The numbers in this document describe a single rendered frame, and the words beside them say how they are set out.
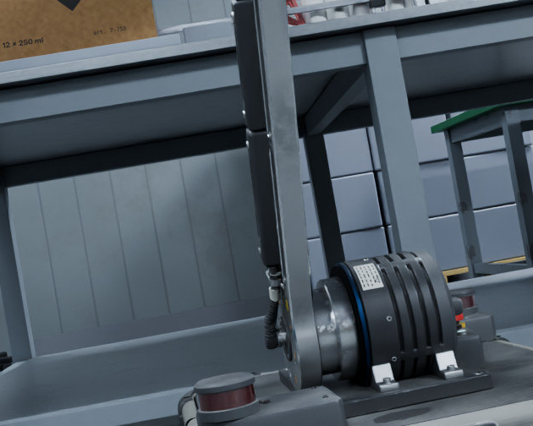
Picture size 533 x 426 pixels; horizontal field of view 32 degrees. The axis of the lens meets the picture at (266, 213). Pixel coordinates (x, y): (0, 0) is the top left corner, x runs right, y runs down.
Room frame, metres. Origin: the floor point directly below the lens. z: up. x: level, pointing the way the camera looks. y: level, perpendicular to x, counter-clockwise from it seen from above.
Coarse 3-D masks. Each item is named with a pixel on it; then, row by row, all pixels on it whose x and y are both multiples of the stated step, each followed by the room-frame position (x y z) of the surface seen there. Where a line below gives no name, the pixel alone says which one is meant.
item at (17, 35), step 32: (0, 0) 1.67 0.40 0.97; (32, 0) 1.67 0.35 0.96; (64, 0) 1.68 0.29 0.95; (96, 0) 1.69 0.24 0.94; (128, 0) 1.69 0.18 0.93; (0, 32) 1.67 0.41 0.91; (32, 32) 1.67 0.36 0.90; (64, 32) 1.68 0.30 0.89; (96, 32) 1.69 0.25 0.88; (128, 32) 1.69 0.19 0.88
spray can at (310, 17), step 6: (300, 0) 2.13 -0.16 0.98; (306, 0) 2.11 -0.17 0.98; (312, 0) 2.11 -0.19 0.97; (318, 0) 2.11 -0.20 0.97; (312, 12) 2.11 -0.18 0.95; (318, 12) 2.11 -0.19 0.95; (324, 12) 2.12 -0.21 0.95; (306, 18) 2.12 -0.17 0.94; (312, 18) 2.11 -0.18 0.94; (318, 18) 2.11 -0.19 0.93; (324, 18) 2.12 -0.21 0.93
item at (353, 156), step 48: (336, 144) 4.44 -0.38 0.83; (432, 144) 4.49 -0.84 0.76; (480, 144) 4.53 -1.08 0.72; (528, 144) 4.56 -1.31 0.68; (336, 192) 4.43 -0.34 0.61; (384, 192) 4.47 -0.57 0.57; (432, 192) 4.50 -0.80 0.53; (480, 192) 4.53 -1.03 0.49; (384, 240) 4.46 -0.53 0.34; (432, 240) 4.49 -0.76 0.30; (480, 240) 4.52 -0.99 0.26
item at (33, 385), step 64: (192, 64) 1.69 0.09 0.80; (320, 64) 1.70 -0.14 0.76; (384, 64) 1.70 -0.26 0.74; (320, 128) 2.75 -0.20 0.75; (384, 128) 1.70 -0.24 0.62; (0, 192) 2.83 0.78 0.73; (320, 192) 2.89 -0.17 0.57; (0, 256) 2.83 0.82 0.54; (256, 320) 2.79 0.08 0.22; (512, 320) 1.84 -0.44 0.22; (0, 384) 2.29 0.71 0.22; (64, 384) 2.07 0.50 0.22; (128, 384) 1.89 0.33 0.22; (192, 384) 1.74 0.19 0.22
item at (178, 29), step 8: (344, 0) 2.09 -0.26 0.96; (352, 0) 2.09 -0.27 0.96; (360, 0) 2.10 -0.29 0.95; (368, 0) 2.10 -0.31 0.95; (288, 8) 2.09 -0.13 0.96; (296, 8) 2.09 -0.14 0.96; (304, 8) 2.09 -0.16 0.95; (312, 8) 2.09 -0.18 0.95; (320, 8) 2.09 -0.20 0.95; (328, 8) 2.10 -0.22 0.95; (192, 24) 2.07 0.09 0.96; (200, 24) 2.07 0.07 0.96; (232, 24) 2.09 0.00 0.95; (160, 32) 2.07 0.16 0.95; (168, 32) 2.07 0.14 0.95; (176, 32) 2.07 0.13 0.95
